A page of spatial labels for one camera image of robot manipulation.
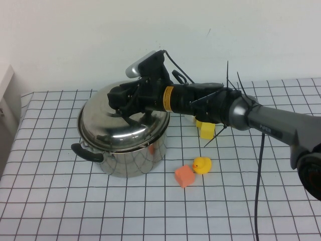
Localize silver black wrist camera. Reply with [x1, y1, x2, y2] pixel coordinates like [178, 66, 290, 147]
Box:
[125, 50, 168, 79]

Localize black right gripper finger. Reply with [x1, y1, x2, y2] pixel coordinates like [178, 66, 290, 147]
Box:
[116, 108, 138, 126]
[107, 85, 127, 110]

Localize white black checkered tablecloth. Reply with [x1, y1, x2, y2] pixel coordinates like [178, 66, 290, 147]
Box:
[0, 77, 321, 241]

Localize stainless steel lid black knob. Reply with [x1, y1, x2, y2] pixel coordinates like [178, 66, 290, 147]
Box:
[77, 84, 170, 153]

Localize orange foam block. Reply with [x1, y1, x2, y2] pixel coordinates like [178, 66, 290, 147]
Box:
[175, 164, 196, 189]

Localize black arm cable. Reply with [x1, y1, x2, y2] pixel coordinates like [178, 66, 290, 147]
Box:
[254, 133, 266, 241]

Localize yellow rubber duck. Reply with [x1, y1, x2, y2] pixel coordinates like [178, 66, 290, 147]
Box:
[192, 157, 213, 175]

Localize black camera cable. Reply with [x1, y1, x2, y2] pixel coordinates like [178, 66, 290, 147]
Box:
[162, 49, 195, 85]

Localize black zip tie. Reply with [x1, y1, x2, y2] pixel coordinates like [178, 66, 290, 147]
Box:
[204, 126, 228, 148]
[236, 71, 246, 91]
[226, 60, 232, 89]

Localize white cabinet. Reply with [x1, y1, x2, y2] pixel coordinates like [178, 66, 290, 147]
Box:
[0, 64, 23, 178]

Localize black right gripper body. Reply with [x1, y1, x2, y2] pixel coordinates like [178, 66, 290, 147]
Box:
[124, 74, 168, 118]

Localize stainless steel pot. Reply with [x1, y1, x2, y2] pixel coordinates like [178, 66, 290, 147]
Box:
[71, 127, 168, 178]

